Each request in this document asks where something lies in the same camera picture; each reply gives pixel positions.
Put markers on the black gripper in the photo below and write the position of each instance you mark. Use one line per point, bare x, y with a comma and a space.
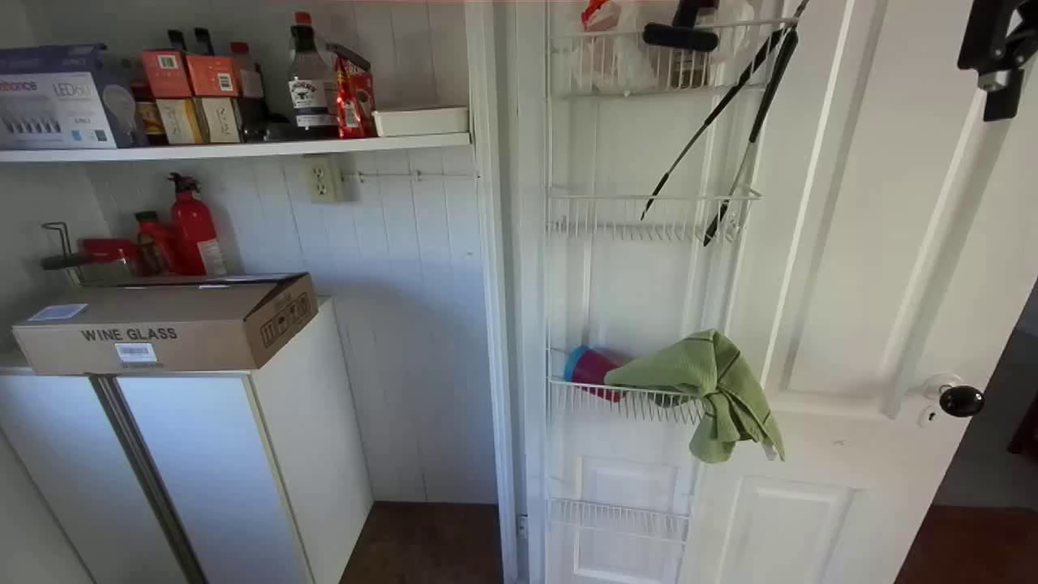
1007, 32

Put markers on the black tongs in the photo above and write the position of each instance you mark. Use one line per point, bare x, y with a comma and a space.
719, 114

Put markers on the white panel door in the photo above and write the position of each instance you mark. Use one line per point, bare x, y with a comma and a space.
864, 324

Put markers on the black door knob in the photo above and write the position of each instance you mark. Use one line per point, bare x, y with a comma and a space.
963, 401

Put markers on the black brush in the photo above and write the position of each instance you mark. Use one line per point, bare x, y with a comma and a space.
681, 37

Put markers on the green cloth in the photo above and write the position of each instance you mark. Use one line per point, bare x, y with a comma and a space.
715, 377

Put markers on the red and white bottle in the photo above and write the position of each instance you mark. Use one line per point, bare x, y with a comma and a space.
599, 18

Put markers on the pink plastic cup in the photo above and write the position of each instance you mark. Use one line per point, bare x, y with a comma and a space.
602, 369

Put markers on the blue plastic cup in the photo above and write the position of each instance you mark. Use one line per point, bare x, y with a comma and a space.
571, 361

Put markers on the white flat tray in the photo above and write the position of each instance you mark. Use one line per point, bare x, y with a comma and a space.
420, 121

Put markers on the red snack bag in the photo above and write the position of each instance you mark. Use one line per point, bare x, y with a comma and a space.
354, 99

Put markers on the clear liquor bottle red cap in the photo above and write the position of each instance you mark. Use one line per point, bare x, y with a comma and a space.
313, 91

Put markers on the dark bottle red cap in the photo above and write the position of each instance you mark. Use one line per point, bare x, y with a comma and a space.
252, 99

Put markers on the orange and tan carton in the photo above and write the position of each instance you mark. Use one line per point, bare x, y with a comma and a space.
167, 78
212, 78

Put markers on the red fire extinguisher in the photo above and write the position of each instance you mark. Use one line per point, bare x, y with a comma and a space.
196, 232

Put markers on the small red bottle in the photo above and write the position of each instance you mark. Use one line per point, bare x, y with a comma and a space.
153, 248

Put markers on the white cabinet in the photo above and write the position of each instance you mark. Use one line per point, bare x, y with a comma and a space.
216, 464

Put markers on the cardboard wine glass box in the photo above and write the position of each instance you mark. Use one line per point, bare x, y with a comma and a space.
162, 324

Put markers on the red tin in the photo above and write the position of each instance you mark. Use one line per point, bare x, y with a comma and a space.
107, 250

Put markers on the grey glassware box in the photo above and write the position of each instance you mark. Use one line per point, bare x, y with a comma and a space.
54, 109

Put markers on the metal hand tool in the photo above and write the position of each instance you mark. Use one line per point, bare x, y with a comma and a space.
61, 260

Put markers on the wall power outlet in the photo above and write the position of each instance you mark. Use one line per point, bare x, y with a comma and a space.
327, 178

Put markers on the white wall shelf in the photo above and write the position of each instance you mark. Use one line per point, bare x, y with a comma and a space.
216, 149

